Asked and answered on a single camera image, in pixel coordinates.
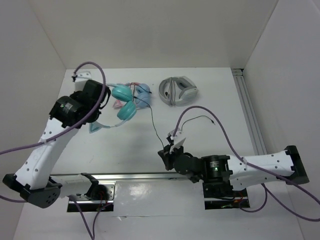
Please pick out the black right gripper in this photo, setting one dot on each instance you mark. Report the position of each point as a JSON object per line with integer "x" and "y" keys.
{"x": 166, "y": 156}

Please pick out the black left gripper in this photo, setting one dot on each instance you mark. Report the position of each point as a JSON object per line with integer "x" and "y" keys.
{"x": 75, "y": 95}

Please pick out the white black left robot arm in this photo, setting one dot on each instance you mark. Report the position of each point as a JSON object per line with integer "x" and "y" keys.
{"x": 33, "y": 181}

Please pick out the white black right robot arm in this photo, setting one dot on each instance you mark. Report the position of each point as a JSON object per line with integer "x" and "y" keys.
{"x": 236, "y": 174}

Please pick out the grey white headphones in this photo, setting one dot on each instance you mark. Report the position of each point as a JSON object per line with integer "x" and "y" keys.
{"x": 177, "y": 91}

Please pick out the pink blue cat-ear headphones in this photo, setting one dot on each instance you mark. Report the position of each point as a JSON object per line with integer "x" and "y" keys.
{"x": 138, "y": 93}

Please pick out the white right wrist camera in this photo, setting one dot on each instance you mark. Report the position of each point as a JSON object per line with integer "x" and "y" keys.
{"x": 175, "y": 141}

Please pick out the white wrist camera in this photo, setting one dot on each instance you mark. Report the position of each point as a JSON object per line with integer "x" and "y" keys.
{"x": 80, "y": 79}
{"x": 175, "y": 141}

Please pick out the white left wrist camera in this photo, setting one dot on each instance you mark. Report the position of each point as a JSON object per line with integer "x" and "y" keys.
{"x": 80, "y": 79}

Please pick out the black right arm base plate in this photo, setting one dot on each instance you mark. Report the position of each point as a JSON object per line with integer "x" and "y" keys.
{"x": 218, "y": 197}

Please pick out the aluminium rail at table front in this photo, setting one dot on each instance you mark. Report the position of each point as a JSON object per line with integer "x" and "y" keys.
{"x": 145, "y": 176}

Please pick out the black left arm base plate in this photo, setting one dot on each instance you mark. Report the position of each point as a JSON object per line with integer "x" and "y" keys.
{"x": 101, "y": 200}

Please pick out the aluminium rail at right wall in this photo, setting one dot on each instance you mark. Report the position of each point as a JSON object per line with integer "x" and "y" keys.
{"x": 249, "y": 113}

